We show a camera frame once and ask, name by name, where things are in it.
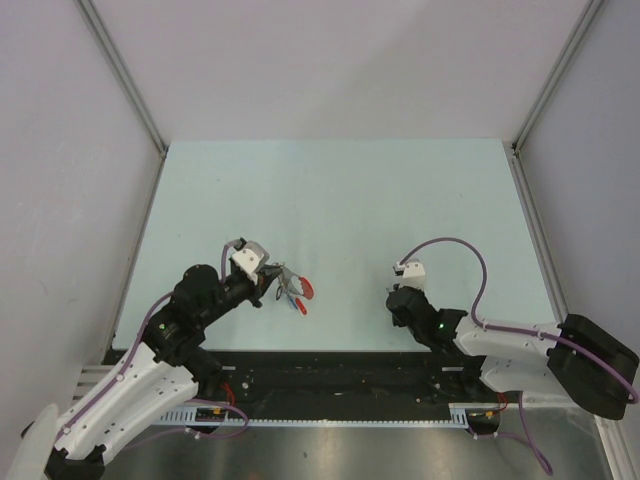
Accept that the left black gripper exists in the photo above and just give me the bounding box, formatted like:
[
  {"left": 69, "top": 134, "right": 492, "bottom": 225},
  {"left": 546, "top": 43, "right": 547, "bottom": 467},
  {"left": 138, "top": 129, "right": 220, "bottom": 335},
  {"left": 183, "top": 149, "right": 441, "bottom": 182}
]
[{"left": 199, "top": 263, "right": 281, "bottom": 326}]

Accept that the blue tagged key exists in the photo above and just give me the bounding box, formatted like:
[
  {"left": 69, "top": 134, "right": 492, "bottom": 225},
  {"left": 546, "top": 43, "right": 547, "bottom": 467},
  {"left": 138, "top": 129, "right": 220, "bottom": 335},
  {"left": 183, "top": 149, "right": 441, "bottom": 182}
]
[{"left": 284, "top": 290, "right": 299, "bottom": 311}]

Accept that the red handled keyring holder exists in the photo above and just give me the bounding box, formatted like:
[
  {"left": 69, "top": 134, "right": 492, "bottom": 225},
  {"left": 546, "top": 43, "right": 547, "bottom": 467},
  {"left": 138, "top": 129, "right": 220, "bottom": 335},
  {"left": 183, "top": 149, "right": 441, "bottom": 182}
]
[{"left": 274, "top": 263, "right": 315, "bottom": 317}]

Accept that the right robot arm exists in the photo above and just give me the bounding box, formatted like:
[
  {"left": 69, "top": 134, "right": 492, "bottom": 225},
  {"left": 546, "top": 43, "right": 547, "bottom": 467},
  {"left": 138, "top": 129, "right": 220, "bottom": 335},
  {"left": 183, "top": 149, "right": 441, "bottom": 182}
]
[{"left": 386, "top": 286, "right": 639, "bottom": 420}]

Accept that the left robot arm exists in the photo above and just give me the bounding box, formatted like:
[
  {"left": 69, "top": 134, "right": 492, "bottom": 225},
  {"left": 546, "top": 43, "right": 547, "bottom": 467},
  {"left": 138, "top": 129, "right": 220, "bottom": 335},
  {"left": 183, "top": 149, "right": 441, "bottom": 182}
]
[{"left": 44, "top": 264, "right": 282, "bottom": 479}]

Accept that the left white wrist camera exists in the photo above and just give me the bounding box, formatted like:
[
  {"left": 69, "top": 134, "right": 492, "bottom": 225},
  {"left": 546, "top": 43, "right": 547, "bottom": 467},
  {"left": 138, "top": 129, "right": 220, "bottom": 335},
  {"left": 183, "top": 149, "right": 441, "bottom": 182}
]
[{"left": 231, "top": 239, "right": 270, "bottom": 285}]

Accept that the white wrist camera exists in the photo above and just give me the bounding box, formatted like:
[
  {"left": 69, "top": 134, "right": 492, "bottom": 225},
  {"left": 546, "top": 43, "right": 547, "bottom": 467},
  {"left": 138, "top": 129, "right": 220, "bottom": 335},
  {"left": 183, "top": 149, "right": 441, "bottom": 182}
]
[
  {"left": 231, "top": 239, "right": 270, "bottom": 285},
  {"left": 392, "top": 259, "right": 426, "bottom": 291}
]

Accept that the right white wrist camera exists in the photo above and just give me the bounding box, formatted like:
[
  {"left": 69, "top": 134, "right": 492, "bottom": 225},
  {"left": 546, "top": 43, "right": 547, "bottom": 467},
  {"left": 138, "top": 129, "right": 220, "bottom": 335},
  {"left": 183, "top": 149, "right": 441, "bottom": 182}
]
[{"left": 392, "top": 259, "right": 426, "bottom": 291}]

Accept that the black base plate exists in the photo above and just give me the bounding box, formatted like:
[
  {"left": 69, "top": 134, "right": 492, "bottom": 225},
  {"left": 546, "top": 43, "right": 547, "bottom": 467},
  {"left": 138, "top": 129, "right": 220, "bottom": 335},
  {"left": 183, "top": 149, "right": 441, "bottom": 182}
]
[{"left": 102, "top": 349, "right": 584, "bottom": 421}]

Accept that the slotted cable duct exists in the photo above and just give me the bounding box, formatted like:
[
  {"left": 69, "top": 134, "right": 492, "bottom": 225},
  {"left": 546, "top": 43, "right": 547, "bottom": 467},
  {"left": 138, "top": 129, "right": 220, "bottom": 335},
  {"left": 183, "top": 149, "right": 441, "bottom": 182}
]
[{"left": 153, "top": 404, "right": 501, "bottom": 429}]

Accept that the left aluminium frame post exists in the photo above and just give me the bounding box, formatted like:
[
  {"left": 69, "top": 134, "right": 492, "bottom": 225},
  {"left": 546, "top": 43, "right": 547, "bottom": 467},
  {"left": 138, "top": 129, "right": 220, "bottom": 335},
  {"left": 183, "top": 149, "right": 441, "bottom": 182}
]
[{"left": 73, "top": 0, "right": 168, "bottom": 159}]

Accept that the aluminium frame post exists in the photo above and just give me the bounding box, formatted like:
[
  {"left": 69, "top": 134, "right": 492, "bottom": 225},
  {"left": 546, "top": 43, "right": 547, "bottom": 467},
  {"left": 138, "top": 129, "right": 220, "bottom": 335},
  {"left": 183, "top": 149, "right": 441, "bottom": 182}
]
[
  {"left": 73, "top": 0, "right": 168, "bottom": 159},
  {"left": 511, "top": 0, "right": 608, "bottom": 153}
]

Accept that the right aluminium frame post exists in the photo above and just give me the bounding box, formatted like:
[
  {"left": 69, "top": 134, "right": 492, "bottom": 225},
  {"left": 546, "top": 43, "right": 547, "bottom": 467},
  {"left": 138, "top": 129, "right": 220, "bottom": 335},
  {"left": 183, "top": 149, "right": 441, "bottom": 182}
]
[{"left": 511, "top": 0, "right": 608, "bottom": 153}]

